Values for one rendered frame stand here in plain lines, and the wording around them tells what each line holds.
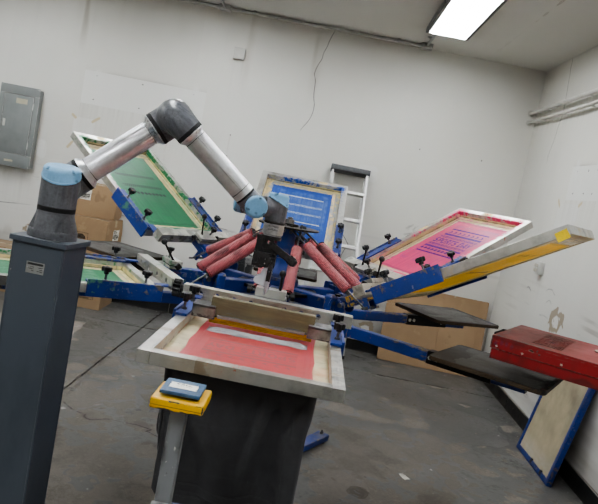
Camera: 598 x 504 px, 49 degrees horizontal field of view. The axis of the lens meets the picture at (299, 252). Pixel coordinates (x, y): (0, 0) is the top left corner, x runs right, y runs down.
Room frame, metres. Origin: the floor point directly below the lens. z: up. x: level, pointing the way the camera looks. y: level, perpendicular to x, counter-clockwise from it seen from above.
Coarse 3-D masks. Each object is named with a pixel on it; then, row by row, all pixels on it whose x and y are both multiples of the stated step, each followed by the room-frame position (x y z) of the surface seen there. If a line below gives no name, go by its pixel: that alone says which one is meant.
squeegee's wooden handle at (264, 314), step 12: (216, 300) 2.36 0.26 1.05; (228, 300) 2.36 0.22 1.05; (240, 300) 2.38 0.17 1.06; (216, 312) 2.36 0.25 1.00; (228, 312) 2.36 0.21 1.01; (240, 312) 2.36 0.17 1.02; (252, 312) 2.36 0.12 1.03; (264, 312) 2.36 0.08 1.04; (276, 312) 2.36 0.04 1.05; (288, 312) 2.36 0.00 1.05; (300, 312) 2.37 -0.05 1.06; (276, 324) 2.36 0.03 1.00; (288, 324) 2.36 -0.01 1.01; (300, 324) 2.36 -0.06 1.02; (312, 324) 2.35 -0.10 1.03
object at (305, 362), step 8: (272, 336) 2.36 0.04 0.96; (280, 336) 2.39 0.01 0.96; (256, 344) 2.20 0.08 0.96; (264, 344) 2.22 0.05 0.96; (272, 344) 2.25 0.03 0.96; (304, 344) 2.34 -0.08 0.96; (312, 344) 2.36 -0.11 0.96; (296, 352) 2.20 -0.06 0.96; (304, 352) 2.22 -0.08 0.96; (312, 352) 2.24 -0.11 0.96; (304, 360) 2.12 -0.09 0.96; (312, 360) 2.14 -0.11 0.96; (256, 368) 1.92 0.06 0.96; (264, 368) 1.94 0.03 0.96; (272, 368) 1.96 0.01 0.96; (280, 368) 1.97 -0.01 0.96; (296, 368) 2.01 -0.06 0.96; (304, 368) 2.02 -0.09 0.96; (312, 368) 2.04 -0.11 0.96; (296, 376) 1.92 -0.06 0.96; (304, 376) 1.94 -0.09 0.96; (312, 376) 1.95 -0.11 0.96
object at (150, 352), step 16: (176, 320) 2.18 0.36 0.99; (160, 336) 1.94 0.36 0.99; (144, 352) 1.77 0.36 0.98; (160, 352) 1.78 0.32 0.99; (336, 352) 2.17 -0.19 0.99; (176, 368) 1.77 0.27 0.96; (192, 368) 1.77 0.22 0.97; (208, 368) 1.77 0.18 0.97; (224, 368) 1.77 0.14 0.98; (240, 368) 1.77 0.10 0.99; (336, 368) 1.97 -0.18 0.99; (256, 384) 1.77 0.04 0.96; (272, 384) 1.76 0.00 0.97; (288, 384) 1.76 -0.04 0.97; (304, 384) 1.76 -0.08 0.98; (320, 384) 1.77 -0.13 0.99; (336, 384) 1.80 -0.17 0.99; (336, 400) 1.76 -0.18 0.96
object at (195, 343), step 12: (204, 324) 2.34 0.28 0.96; (216, 324) 2.38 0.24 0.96; (192, 336) 2.14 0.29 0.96; (204, 336) 2.17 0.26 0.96; (216, 336) 2.21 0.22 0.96; (228, 336) 2.24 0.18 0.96; (192, 348) 2.00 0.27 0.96; (216, 360) 1.92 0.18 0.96; (228, 360) 1.95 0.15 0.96; (240, 360) 1.97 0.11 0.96
